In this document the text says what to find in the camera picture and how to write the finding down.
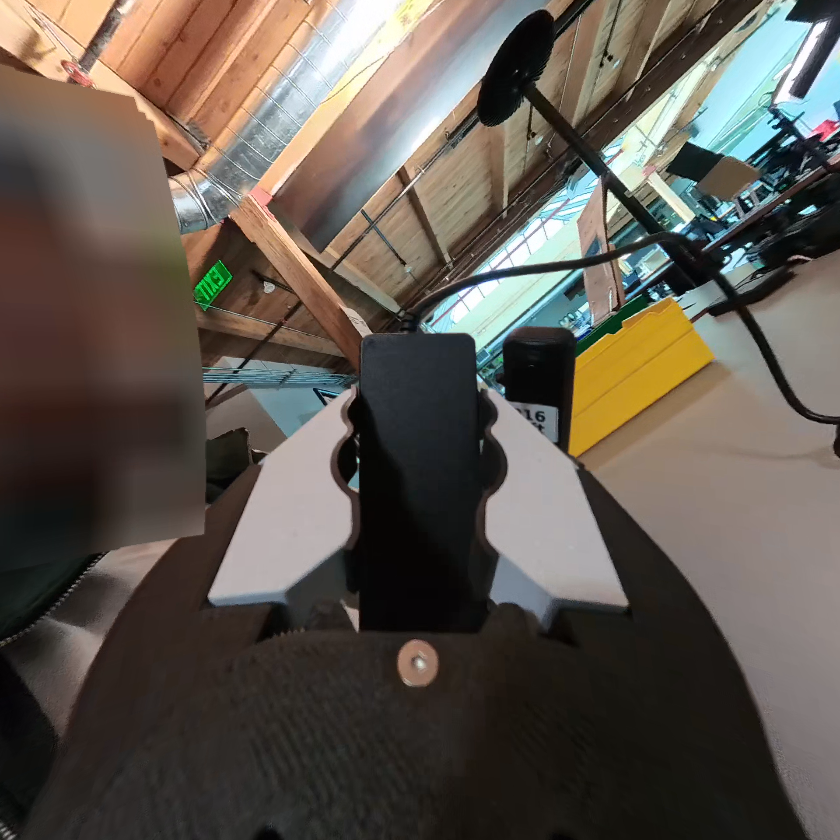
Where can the silver ventilation duct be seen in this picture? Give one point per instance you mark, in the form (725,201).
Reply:
(262,131)

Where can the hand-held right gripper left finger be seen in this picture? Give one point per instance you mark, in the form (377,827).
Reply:
(282,525)

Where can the grey desk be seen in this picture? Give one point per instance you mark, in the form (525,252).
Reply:
(722,525)

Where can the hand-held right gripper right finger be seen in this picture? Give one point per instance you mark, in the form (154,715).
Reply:
(551,531)

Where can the yellow plastic bin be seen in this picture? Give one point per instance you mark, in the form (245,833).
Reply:
(636,367)

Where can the black USB hub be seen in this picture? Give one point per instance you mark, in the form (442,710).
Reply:
(417,426)

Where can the green exit sign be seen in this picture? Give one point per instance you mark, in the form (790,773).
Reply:
(213,283)

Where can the cardboard-backed instruction sheet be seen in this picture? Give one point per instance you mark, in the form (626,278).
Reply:
(598,249)

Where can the green plastic bin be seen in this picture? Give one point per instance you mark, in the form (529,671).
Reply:
(604,334)

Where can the black power adapter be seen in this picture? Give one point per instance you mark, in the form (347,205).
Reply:
(754,289)

